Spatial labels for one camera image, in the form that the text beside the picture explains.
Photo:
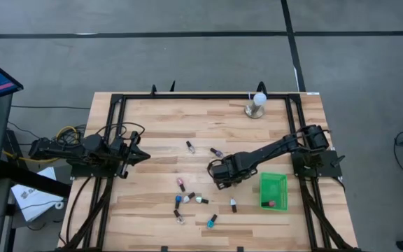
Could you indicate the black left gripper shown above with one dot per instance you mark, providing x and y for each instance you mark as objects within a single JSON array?
[{"x": 124, "y": 154}]

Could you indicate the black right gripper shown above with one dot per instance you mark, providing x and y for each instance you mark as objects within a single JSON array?
[{"x": 229, "y": 168}]

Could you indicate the white nail polish bottle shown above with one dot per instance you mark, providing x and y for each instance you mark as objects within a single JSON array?
[{"x": 233, "y": 205}]

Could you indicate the purple nail polish bottle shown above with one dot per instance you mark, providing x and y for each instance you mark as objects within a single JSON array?
[{"x": 217, "y": 152}]

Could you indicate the pale mint nail polish bottle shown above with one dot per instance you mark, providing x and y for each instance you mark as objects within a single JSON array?
[{"x": 201, "y": 200}]

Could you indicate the teal nail polish bottle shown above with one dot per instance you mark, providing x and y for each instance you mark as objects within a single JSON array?
[{"x": 212, "y": 221}]

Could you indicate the light grey nail polish bottle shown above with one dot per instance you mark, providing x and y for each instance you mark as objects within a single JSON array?
[{"x": 188, "y": 198}]

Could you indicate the pink nail polish bottle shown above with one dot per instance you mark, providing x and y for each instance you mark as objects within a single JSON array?
[{"x": 180, "y": 184}]

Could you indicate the pale lilac nail polish bottle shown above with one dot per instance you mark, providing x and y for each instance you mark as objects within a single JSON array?
[{"x": 190, "y": 147}]

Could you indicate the blue nail polish bottle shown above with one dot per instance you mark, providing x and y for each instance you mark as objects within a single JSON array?
[{"x": 178, "y": 201}]

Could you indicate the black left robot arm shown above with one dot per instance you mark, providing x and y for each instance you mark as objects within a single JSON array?
[{"x": 58, "y": 148}]

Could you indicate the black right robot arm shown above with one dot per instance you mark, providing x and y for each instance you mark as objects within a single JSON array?
[{"x": 275, "y": 148}]

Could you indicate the green plastic basket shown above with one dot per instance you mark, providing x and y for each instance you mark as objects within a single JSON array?
[{"x": 275, "y": 185}]

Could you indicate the black table clamp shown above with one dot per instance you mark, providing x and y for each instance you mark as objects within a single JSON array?
[
  {"x": 240, "y": 249},
  {"x": 172, "y": 87},
  {"x": 261, "y": 87},
  {"x": 153, "y": 90},
  {"x": 164, "y": 249}
]

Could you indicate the white bulb on metal stand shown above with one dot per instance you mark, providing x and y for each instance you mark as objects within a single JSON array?
[{"x": 259, "y": 99}]

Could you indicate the white printed paper bag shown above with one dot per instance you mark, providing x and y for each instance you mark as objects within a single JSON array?
[{"x": 33, "y": 196}]

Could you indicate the white label sticker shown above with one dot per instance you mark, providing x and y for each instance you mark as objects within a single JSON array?
[{"x": 312, "y": 93}]

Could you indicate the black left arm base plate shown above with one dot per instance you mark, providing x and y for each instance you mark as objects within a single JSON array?
[{"x": 93, "y": 171}]

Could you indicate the black aluminium table frame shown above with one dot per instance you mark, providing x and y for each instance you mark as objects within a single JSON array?
[{"x": 205, "y": 96}]

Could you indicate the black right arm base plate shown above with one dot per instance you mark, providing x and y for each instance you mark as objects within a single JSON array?
[{"x": 327, "y": 164}]

